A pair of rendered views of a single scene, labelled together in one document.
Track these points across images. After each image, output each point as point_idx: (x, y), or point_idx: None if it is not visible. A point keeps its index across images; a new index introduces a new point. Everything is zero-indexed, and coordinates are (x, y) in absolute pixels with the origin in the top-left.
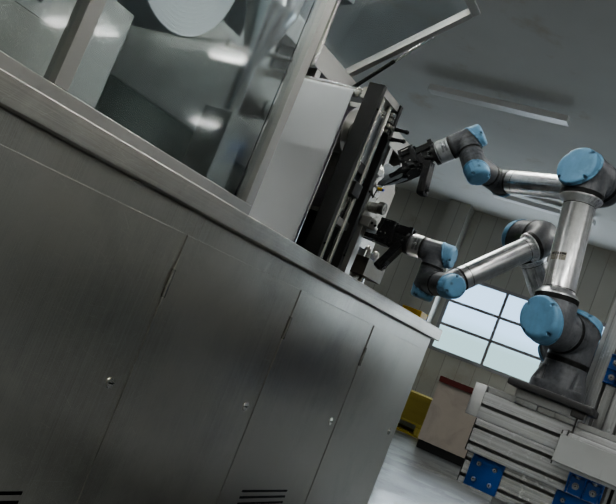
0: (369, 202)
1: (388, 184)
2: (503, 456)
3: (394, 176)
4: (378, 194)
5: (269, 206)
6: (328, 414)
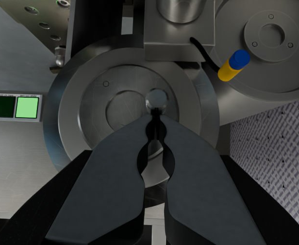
0: (201, 14)
1: (142, 125)
2: None
3: (233, 178)
4: (101, 84)
5: None
6: None
